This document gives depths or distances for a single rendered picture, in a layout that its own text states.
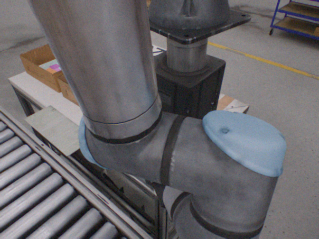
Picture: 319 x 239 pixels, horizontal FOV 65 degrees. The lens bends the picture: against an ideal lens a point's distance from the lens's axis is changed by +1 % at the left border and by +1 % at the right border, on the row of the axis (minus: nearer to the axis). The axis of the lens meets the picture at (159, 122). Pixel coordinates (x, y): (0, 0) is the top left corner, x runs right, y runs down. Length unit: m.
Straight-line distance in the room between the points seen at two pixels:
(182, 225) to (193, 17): 0.40
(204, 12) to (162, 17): 0.09
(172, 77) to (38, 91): 0.78
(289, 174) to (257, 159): 1.71
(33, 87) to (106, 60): 1.14
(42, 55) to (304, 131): 1.98
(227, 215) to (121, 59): 0.19
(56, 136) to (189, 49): 0.61
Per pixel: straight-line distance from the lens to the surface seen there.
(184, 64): 0.65
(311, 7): 4.07
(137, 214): 1.10
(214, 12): 0.58
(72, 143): 0.96
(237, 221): 0.30
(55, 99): 1.19
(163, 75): 0.65
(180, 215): 0.38
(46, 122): 1.08
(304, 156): 2.13
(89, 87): 0.21
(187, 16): 0.58
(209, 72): 0.67
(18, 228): 0.83
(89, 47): 0.19
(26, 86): 1.34
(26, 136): 1.07
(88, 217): 0.77
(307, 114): 2.53
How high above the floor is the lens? 1.41
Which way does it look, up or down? 42 degrees down
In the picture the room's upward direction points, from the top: straight up
